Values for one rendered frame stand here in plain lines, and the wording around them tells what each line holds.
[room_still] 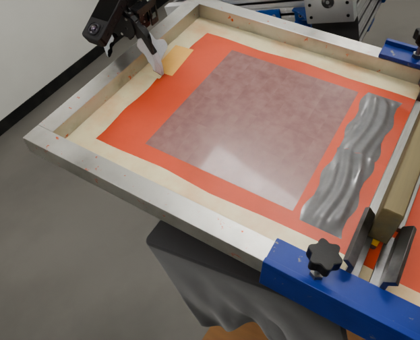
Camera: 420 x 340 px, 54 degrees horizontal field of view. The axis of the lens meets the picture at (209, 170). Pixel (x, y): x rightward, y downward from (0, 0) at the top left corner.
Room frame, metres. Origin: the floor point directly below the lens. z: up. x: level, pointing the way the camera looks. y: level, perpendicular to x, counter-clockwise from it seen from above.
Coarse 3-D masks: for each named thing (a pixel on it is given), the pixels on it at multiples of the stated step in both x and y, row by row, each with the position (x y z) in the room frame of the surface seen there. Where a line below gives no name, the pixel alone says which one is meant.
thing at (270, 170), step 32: (160, 96) 0.77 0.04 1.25; (192, 96) 0.76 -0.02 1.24; (128, 128) 0.70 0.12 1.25; (160, 128) 0.69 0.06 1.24; (192, 128) 0.67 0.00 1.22; (224, 128) 0.65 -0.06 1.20; (256, 128) 0.64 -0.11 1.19; (160, 160) 0.61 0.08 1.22; (192, 160) 0.59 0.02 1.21; (224, 160) 0.58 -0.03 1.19; (256, 160) 0.56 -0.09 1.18; (288, 160) 0.55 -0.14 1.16; (320, 160) 0.54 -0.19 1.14; (224, 192) 0.51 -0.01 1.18; (256, 192) 0.50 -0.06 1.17; (288, 192) 0.48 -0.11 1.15; (288, 224) 0.43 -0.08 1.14; (352, 224) 0.40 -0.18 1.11; (416, 224) 0.38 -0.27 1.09; (416, 256) 0.33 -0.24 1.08; (416, 288) 0.29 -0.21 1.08
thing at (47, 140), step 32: (192, 0) 1.06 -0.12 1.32; (160, 32) 0.94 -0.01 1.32; (256, 32) 0.93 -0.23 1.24; (288, 32) 0.87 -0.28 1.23; (320, 32) 0.84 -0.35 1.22; (128, 64) 0.84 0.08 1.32; (384, 64) 0.72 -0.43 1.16; (96, 96) 0.77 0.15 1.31; (64, 128) 0.71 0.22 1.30; (64, 160) 0.62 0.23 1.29; (96, 160) 0.60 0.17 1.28; (128, 192) 0.52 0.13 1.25; (160, 192) 0.51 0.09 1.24; (192, 224) 0.44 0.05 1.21; (224, 224) 0.42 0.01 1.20; (256, 256) 0.36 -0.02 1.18
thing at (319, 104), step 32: (192, 64) 0.86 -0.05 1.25; (224, 64) 0.84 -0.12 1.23; (256, 64) 0.82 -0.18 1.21; (288, 64) 0.81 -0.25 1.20; (224, 96) 0.74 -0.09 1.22; (256, 96) 0.72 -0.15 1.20; (288, 96) 0.71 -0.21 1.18; (320, 96) 0.69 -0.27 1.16; (352, 96) 0.67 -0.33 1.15; (384, 96) 0.66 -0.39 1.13; (288, 128) 0.62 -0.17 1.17; (320, 128) 0.61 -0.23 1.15; (384, 160) 0.51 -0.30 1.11
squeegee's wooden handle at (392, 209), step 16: (416, 128) 0.46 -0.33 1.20; (416, 144) 0.43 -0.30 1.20; (400, 160) 0.43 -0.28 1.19; (416, 160) 0.40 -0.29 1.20; (400, 176) 0.38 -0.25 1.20; (416, 176) 0.38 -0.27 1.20; (400, 192) 0.36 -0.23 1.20; (384, 208) 0.34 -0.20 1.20; (400, 208) 0.33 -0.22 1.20; (384, 224) 0.34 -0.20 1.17; (384, 240) 0.34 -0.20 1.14
